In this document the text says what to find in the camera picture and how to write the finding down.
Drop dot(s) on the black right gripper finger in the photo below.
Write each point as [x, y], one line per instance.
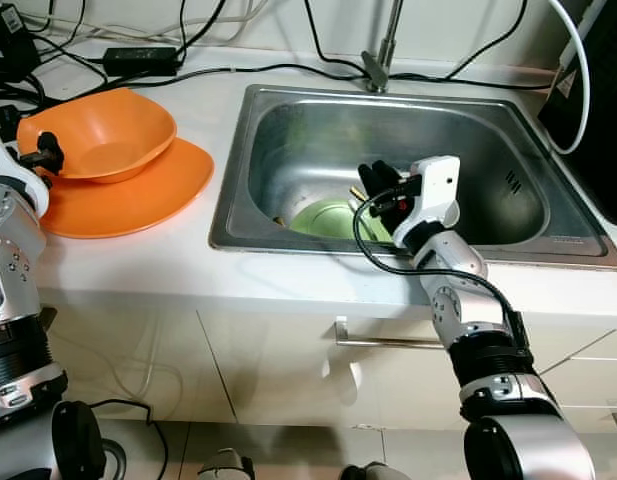
[393, 174]
[372, 185]

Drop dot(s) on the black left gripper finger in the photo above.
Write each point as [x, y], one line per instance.
[53, 152]

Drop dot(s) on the orange plastic bowl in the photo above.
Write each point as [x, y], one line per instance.
[108, 130]

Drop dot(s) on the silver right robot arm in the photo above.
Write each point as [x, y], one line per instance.
[453, 300]

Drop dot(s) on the black countertop appliance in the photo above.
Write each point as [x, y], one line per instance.
[608, 120]

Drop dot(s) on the stainless steel sink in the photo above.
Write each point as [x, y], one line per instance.
[288, 150]

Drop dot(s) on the orange plastic plate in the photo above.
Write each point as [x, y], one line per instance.
[138, 205]

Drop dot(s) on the steel faucet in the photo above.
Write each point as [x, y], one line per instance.
[378, 70]

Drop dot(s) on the black electronic device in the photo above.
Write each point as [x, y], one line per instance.
[8, 45]

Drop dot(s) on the black power adapter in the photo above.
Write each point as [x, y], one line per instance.
[138, 60]

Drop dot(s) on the white sink base cabinet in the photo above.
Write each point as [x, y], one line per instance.
[268, 370]

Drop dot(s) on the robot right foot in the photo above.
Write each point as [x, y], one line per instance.
[366, 472]

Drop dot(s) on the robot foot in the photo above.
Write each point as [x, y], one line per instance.
[366, 472]
[226, 466]

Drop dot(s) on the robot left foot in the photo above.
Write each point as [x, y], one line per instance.
[226, 466]

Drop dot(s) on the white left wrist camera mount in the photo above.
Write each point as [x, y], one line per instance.
[13, 185]

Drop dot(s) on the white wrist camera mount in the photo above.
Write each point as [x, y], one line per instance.
[13, 185]
[433, 190]

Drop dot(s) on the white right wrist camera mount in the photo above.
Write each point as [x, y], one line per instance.
[433, 190]

